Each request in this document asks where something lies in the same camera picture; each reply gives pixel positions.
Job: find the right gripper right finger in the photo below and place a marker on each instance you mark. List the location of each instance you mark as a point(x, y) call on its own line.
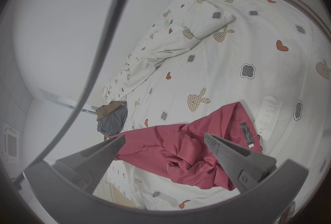
point(240, 163)

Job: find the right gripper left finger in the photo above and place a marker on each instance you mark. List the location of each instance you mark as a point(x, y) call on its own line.
point(95, 163)

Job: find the red shirt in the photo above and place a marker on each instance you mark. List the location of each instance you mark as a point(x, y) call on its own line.
point(186, 150)

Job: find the bed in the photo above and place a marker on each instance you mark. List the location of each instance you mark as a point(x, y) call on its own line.
point(232, 62)

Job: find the grey garment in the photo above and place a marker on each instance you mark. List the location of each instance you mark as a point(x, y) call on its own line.
point(113, 121)

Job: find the brown garment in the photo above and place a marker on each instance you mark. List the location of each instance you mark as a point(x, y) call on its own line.
point(108, 109)

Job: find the white printed quilt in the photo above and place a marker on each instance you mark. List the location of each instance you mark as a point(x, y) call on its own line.
point(181, 26)

